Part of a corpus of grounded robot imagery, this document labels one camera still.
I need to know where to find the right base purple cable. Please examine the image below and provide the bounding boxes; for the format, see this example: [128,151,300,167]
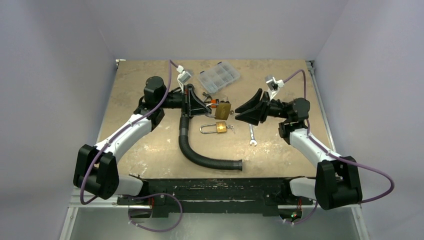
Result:
[279,200,320,227]

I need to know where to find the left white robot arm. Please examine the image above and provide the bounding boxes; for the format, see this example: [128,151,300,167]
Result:
[73,76,212,205]

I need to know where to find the brass padlock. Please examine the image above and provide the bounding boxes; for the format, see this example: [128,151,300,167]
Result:
[206,101,232,120]
[199,121,235,135]

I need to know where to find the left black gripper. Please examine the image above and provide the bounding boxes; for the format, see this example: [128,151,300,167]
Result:
[158,85,212,117]

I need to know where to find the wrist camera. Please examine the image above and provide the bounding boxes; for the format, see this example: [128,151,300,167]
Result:
[176,65,194,91]
[265,75,285,100]

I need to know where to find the clear plastic organizer box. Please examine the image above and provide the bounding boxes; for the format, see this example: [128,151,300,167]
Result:
[198,61,241,94]

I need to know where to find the black keys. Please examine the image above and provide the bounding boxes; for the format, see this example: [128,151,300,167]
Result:
[221,96,231,104]

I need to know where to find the aluminium frame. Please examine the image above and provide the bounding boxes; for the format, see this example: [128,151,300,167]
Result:
[60,189,370,240]

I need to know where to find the silver wrench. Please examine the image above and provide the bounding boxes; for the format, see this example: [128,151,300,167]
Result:
[248,123,258,147]

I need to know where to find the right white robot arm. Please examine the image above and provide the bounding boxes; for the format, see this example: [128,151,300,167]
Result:
[235,89,363,210]

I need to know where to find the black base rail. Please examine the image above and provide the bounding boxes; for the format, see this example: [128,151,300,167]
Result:
[117,177,314,218]

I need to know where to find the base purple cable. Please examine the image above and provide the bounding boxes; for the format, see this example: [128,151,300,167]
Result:
[279,200,320,227]
[127,193,183,233]

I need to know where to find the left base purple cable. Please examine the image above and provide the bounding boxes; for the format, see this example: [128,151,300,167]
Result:
[127,193,183,233]

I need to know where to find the black corrugated hose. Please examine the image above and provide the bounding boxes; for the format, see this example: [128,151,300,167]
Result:
[178,114,244,172]

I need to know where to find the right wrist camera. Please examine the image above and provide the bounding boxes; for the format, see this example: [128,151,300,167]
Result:
[265,75,285,100]

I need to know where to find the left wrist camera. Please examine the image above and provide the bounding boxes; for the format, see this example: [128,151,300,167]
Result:
[176,65,194,91]

